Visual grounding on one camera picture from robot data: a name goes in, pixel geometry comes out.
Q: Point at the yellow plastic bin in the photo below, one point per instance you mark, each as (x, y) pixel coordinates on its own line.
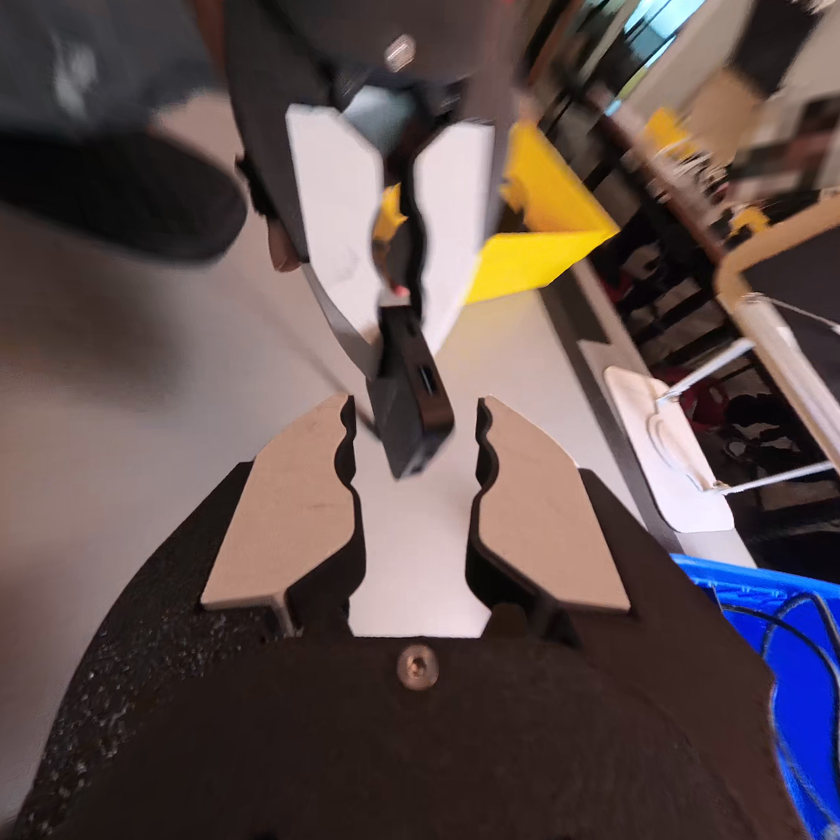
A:
(544, 197)
(666, 131)

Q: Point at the white tablet stand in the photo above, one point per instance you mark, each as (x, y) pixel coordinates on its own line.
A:
(663, 459)

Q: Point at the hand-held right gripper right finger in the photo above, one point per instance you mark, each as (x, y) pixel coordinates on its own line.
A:
(544, 525)

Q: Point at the black usb adapter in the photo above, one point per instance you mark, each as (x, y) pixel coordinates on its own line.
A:
(410, 407)

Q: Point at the blue plastic bin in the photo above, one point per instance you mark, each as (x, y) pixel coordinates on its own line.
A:
(804, 722)

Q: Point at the person's left hand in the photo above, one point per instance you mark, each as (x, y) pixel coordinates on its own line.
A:
(283, 253)

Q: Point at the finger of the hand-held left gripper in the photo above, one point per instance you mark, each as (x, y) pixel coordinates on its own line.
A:
(334, 197)
(456, 197)

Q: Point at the person's left forearm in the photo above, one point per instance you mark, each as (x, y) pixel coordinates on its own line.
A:
(79, 65)

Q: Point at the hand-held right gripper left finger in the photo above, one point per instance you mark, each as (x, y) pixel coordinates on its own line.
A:
(295, 518)

